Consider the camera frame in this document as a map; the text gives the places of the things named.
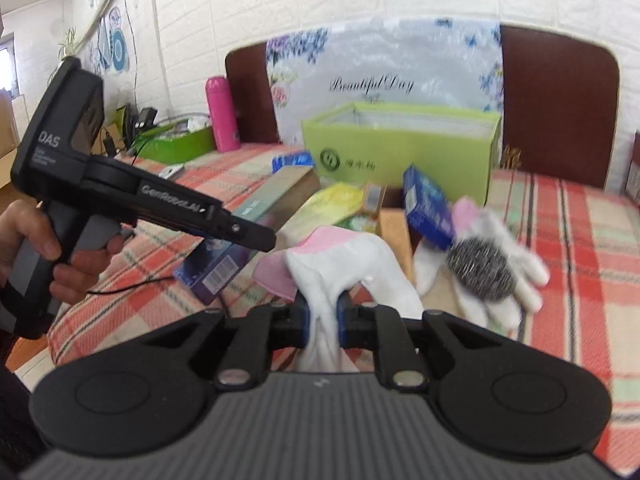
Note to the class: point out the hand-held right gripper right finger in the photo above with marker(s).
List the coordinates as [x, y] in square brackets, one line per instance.
[344, 321]

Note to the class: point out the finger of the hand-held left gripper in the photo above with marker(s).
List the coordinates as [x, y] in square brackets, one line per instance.
[245, 235]

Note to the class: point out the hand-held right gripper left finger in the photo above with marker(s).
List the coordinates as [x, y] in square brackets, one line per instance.
[300, 321]

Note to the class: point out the white glove with pink cuff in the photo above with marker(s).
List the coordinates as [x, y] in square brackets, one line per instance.
[340, 265]
[522, 260]

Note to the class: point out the yellow box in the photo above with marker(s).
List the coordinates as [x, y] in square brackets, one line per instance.
[330, 205]

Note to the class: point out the tan brown box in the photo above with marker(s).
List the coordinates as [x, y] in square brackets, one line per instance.
[395, 235]

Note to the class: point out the dark blue box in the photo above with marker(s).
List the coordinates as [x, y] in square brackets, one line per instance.
[427, 205]

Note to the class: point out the green storage box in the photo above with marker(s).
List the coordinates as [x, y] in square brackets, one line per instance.
[400, 160]

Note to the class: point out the person's left hand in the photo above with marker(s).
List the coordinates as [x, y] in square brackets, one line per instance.
[30, 225]

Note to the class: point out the purple box with barcode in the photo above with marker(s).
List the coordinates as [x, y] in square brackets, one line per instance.
[215, 267]

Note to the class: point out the long grey box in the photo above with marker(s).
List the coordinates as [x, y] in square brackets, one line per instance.
[285, 190]

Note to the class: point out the black charger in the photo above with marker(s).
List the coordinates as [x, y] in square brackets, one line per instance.
[146, 119]

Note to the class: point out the potted plant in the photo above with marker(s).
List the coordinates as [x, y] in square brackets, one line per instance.
[69, 42]

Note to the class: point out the small blue packet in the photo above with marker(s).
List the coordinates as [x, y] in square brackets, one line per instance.
[292, 161]

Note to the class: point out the small white packet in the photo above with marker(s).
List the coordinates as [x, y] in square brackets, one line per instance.
[171, 171]

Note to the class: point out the green cardboard box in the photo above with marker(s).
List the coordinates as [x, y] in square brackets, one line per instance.
[175, 147]

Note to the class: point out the pink thermos bottle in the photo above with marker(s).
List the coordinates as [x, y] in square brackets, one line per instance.
[222, 115]

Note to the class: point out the small brown windowed box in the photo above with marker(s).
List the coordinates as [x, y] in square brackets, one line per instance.
[374, 200]

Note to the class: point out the steel wool scrubber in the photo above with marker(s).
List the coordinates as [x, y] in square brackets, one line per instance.
[482, 270]

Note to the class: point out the floral pillow in plastic cover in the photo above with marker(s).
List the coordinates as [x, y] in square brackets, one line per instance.
[380, 60]

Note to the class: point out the red plaid blanket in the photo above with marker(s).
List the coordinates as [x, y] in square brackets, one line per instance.
[585, 270]

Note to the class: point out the brown headboard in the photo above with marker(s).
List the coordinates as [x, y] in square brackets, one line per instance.
[555, 105]

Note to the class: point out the blue wall decal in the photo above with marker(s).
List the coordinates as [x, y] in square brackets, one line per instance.
[112, 40]

